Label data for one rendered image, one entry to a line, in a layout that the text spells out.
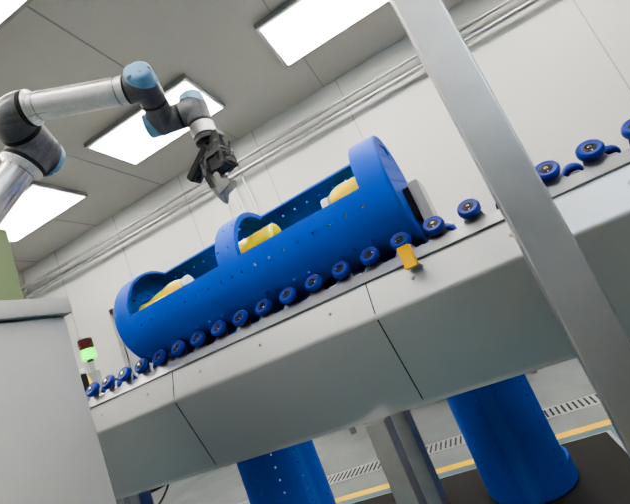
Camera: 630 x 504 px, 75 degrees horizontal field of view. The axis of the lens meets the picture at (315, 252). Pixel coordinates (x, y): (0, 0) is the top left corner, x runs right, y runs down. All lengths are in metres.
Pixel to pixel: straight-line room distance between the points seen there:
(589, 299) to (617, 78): 4.31
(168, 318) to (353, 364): 0.52
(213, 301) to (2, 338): 0.43
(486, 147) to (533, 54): 4.25
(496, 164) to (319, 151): 4.19
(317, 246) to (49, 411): 0.64
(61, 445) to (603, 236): 1.07
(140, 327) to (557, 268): 1.02
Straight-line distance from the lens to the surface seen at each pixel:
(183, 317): 1.15
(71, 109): 1.34
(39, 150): 1.46
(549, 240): 0.61
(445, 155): 4.48
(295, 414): 1.05
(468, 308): 0.85
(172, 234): 5.53
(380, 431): 0.98
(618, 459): 1.70
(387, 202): 0.87
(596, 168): 0.89
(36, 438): 0.99
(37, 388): 1.02
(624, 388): 0.64
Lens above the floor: 0.84
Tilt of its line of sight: 11 degrees up
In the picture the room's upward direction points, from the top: 23 degrees counter-clockwise
